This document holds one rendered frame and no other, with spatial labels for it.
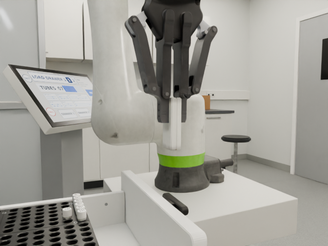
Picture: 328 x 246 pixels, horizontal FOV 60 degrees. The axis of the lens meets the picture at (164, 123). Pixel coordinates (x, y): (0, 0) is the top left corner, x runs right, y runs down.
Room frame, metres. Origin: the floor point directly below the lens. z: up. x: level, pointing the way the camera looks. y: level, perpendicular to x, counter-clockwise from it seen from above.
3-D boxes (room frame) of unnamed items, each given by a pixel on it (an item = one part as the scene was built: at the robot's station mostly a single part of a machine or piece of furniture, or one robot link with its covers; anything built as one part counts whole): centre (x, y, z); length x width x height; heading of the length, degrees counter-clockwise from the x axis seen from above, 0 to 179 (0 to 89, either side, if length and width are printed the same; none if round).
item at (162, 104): (0.38, 0.01, 1.06); 0.03 x 0.01 x 0.05; 113
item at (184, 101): (0.40, -0.03, 1.06); 0.03 x 0.01 x 0.05; 113
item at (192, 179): (0.78, -0.10, 0.87); 0.26 x 0.15 x 0.06; 119
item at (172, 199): (0.42, -0.01, 0.91); 0.07 x 0.04 x 0.01; 23
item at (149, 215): (0.41, 0.02, 0.87); 0.29 x 0.02 x 0.11; 23
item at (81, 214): (0.38, 0.11, 0.89); 0.01 x 0.01 x 0.05
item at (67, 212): (0.39, 0.14, 0.89); 0.01 x 0.01 x 0.05
